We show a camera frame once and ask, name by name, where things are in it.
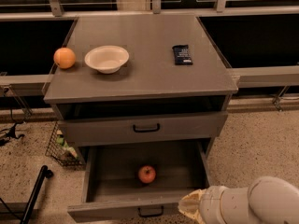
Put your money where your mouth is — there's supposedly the grey drawer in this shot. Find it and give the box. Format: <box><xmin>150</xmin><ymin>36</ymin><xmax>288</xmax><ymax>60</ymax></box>
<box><xmin>68</xmin><ymin>140</ymin><xmax>211</xmax><ymax>223</ymax></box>
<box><xmin>58</xmin><ymin>111</ymin><xmax>228</xmax><ymax>147</ymax></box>

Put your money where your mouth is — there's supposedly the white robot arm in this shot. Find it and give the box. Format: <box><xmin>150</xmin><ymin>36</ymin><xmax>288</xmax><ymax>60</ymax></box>
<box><xmin>178</xmin><ymin>176</ymin><xmax>299</xmax><ymax>224</ymax></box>

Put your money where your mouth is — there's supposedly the grey top drawer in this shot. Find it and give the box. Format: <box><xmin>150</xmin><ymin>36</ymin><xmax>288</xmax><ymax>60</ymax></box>
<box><xmin>58</xmin><ymin>111</ymin><xmax>228</xmax><ymax>147</ymax></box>

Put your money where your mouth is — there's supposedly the grey drawer cabinet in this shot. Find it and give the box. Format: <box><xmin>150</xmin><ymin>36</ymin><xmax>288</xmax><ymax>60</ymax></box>
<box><xmin>44</xmin><ymin>15</ymin><xmax>237</xmax><ymax>161</ymax></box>

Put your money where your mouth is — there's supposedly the red apple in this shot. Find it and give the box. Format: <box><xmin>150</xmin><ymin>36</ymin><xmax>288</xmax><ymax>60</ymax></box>
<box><xmin>138</xmin><ymin>165</ymin><xmax>156</xmax><ymax>184</ymax></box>

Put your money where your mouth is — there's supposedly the black pole stand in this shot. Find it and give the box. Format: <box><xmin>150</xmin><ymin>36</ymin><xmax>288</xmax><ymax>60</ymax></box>
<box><xmin>20</xmin><ymin>165</ymin><xmax>53</xmax><ymax>224</ymax></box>

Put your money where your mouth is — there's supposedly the dark blue snack bar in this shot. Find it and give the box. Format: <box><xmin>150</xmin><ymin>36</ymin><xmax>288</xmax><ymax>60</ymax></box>
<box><xmin>172</xmin><ymin>45</ymin><xmax>192</xmax><ymax>65</ymax></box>

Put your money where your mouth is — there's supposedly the white bowl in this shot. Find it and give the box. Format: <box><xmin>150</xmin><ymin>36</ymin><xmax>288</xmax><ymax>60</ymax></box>
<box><xmin>84</xmin><ymin>46</ymin><xmax>129</xmax><ymax>74</ymax></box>

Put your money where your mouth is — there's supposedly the orange fruit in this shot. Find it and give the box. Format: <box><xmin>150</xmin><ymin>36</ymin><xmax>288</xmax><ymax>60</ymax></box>
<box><xmin>53</xmin><ymin>48</ymin><xmax>76</xmax><ymax>69</ymax></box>

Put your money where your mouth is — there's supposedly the metal bracket on floor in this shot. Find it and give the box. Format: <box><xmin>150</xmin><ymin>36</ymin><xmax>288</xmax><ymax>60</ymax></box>
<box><xmin>272</xmin><ymin>86</ymin><xmax>290</xmax><ymax>112</ymax></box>

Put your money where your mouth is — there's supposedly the black wire basket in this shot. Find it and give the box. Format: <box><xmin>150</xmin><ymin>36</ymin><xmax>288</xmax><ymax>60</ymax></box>
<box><xmin>45</xmin><ymin>123</ymin><xmax>84</xmax><ymax>167</ymax></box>

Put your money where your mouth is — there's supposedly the black cable clamp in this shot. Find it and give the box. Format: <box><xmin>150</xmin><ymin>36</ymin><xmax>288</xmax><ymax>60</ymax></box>
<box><xmin>0</xmin><ymin>123</ymin><xmax>24</xmax><ymax>147</ymax></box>

